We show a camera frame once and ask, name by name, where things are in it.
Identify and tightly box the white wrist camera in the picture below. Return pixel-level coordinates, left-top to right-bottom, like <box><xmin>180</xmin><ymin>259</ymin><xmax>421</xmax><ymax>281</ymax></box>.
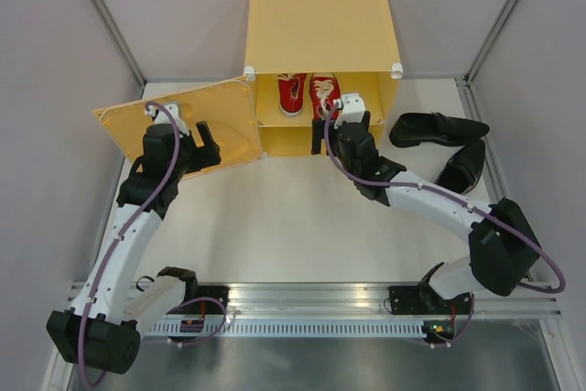
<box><xmin>145</xmin><ymin>102</ymin><xmax>190</xmax><ymax>135</ymax></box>
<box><xmin>333</xmin><ymin>92</ymin><xmax>366</xmax><ymax>129</ymax></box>

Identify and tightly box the yellow plastic shoe cabinet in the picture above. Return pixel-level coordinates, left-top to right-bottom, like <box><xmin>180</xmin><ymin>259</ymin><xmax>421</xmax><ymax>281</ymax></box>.
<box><xmin>243</xmin><ymin>0</ymin><xmax>404</xmax><ymax>157</ymax></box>

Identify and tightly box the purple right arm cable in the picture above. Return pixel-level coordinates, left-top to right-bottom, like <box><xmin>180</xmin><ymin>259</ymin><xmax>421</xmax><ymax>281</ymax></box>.
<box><xmin>323</xmin><ymin>100</ymin><xmax>567</xmax><ymax>351</ymax></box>

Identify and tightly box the black patent loafer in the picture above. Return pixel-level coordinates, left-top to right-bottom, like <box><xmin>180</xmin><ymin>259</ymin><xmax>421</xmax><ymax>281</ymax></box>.
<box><xmin>388</xmin><ymin>113</ymin><xmax>490</xmax><ymax>148</ymax></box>
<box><xmin>435</xmin><ymin>139</ymin><xmax>486</xmax><ymax>194</ymax></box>

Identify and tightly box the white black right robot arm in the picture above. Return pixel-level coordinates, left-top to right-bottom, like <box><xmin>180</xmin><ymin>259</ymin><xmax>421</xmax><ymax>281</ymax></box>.
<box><xmin>312</xmin><ymin>119</ymin><xmax>540</xmax><ymax>313</ymax></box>

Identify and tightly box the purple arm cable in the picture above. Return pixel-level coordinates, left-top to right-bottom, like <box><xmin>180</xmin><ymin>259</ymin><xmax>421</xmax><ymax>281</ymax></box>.
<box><xmin>77</xmin><ymin>101</ymin><xmax>180</xmax><ymax>387</ymax></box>
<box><xmin>323</xmin><ymin>100</ymin><xmax>567</xmax><ymax>351</ymax></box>

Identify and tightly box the red canvas sneaker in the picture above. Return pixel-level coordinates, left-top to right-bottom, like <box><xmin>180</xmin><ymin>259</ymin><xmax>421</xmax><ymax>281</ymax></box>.
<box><xmin>309</xmin><ymin>72</ymin><xmax>341</xmax><ymax>120</ymax></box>
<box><xmin>277</xmin><ymin>73</ymin><xmax>307</xmax><ymax>117</ymax></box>

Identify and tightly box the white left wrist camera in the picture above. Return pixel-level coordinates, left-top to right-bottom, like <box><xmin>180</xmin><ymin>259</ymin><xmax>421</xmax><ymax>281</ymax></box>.
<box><xmin>145</xmin><ymin>102</ymin><xmax>190</xmax><ymax>135</ymax></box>

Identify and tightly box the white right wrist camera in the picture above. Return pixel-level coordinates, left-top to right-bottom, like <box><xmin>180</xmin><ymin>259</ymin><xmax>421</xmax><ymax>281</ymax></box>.
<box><xmin>333</xmin><ymin>92</ymin><xmax>366</xmax><ymax>129</ymax></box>

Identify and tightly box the aluminium corner frame post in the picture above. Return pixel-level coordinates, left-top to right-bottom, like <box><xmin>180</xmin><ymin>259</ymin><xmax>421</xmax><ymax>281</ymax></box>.
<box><xmin>89</xmin><ymin>0</ymin><xmax>147</xmax><ymax>90</ymax></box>

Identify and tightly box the yellow cabinet door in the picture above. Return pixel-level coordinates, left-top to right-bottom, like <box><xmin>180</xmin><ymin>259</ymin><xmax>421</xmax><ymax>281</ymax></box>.
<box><xmin>92</xmin><ymin>77</ymin><xmax>262</xmax><ymax>173</ymax></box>

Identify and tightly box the right aluminium corner post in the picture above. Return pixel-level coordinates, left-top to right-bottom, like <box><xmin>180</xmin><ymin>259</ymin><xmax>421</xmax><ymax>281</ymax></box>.
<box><xmin>461</xmin><ymin>0</ymin><xmax>550</xmax><ymax>85</ymax></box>

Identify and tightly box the white slotted cable duct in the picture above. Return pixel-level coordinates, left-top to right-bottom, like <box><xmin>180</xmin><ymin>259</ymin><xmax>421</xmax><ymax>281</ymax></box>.
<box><xmin>147</xmin><ymin>318</ymin><xmax>426</xmax><ymax>339</ymax></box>

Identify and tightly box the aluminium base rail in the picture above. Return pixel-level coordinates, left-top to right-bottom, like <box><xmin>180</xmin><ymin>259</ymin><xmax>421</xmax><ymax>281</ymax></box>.
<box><xmin>59</xmin><ymin>280</ymin><xmax>564</xmax><ymax>319</ymax></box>

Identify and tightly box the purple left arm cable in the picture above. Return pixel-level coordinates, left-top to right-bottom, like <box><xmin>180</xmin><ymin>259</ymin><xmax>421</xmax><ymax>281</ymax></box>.
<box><xmin>77</xmin><ymin>101</ymin><xmax>180</xmax><ymax>387</ymax></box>

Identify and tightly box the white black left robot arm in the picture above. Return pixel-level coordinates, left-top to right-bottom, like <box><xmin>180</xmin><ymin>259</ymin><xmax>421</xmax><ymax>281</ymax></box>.
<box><xmin>47</xmin><ymin>122</ymin><xmax>221</xmax><ymax>375</ymax></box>

